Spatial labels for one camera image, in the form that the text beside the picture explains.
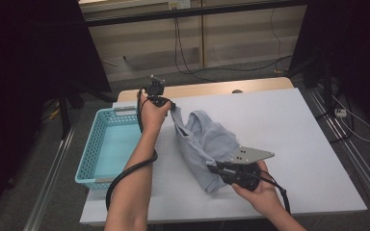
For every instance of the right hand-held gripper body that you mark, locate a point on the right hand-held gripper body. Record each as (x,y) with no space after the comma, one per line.
(242,174)

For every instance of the person's right hand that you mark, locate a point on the person's right hand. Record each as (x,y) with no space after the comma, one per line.
(263,199)

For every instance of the white wall socket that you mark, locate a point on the white wall socket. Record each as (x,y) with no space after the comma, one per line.
(179,4)

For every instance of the light blue plastic basket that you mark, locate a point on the light blue plastic basket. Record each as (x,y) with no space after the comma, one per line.
(109,150)

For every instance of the white table cover board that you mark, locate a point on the white table cover board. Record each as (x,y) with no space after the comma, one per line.
(302,128)

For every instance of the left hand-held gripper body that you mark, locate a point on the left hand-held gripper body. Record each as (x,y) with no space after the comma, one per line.
(156,91)

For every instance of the black stand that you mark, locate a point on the black stand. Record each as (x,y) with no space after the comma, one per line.
(327,89)
(65,118)

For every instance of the light blue tank top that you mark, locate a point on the light blue tank top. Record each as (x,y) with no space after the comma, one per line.
(202,144)

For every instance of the wooden table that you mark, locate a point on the wooden table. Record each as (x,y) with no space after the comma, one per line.
(189,89)

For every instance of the black curtain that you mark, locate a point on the black curtain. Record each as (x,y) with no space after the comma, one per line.
(359,48)
(19,64)

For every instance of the aluminium floor rail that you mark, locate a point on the aluminium floor rail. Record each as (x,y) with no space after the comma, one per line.
(363,174)
(49,183)

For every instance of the person's left hand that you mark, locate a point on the person's left hand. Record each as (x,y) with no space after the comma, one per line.
(152,118)

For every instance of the white power strip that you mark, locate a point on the white power strip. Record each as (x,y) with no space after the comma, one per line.
(340,112)

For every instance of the black horizontal bar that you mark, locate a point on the black horizontal bar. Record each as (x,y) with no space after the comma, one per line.
(173,13)

